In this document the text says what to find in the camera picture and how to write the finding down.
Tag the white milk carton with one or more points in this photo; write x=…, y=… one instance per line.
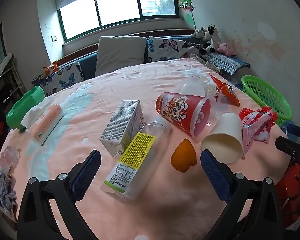
x=120, y=125

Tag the clear cup with printed lid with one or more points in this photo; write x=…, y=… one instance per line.
x=193, y=87

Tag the black and white cow plush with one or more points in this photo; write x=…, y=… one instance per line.
x=212, y=38

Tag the white light switch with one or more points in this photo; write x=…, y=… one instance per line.
x=54, y=38

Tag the pink snack packet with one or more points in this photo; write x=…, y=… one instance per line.
x=261, y=130

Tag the clear plastic cup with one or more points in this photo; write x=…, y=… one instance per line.
x=222, y=106

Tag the colourful pinwheel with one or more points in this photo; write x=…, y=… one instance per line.
x=186, y=5

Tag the white rolled paper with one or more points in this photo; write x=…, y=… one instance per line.
x=3, y=63

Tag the white paper cup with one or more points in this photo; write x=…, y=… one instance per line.
x=227, y=132

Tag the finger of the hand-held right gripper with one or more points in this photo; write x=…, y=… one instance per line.
x=285, y=143
x=298, y=130

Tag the blue sofa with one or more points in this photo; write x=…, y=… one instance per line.
x=88, y=65

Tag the clear bottle with yellow label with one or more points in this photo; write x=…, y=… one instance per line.
x=135, y=160

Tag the pink printed blanket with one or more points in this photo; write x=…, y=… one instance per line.
x=102, y=97

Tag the person's red jacket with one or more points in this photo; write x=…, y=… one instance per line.
x=290, y=192

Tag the pink plush toy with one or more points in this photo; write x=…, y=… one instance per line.
x=226, y=48

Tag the butterfly print pillow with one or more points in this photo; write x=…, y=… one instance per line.
x=62, y=80
x=170, y=47

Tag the green plastic tub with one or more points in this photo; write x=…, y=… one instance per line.
x=22, y=105

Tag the grey pillow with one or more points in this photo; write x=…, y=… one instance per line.
x=120, y=55

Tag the orange plush toy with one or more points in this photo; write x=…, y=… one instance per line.
x=52, y=67

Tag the red printed plastic cup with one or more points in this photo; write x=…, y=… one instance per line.
x=175, y=110

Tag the green plastic basket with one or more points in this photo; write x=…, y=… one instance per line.
x=265, y=92

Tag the orange snack packet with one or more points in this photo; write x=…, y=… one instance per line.
x=226, y=92

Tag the metal storage rack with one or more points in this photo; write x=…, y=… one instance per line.
x=12, y=80

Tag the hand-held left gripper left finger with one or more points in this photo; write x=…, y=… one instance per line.
x=86, y=172

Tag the orange peel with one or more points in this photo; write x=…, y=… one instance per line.
x=183, y=156

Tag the pink tissue pack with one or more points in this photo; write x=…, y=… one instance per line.
x=47, y=120

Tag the blue white patterned towel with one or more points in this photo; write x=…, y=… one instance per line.
x=225, y=62

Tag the green framed window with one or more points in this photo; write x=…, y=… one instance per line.
x=115, y=7

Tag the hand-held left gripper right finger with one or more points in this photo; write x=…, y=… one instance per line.
x=215, y=175

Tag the grey plush toy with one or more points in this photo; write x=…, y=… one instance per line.
x=198, y=32

